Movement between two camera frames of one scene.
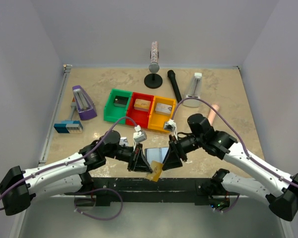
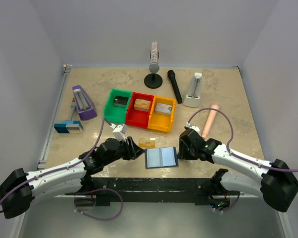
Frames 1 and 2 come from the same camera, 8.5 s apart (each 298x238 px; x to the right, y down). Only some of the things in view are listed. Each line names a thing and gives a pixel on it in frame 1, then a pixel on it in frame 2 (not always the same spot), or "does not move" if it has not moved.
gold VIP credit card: [157, 166] to [146, 143]
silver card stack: [163, 109] does not move
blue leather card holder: [158, 153] does not move
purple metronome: [86, 107] does not move
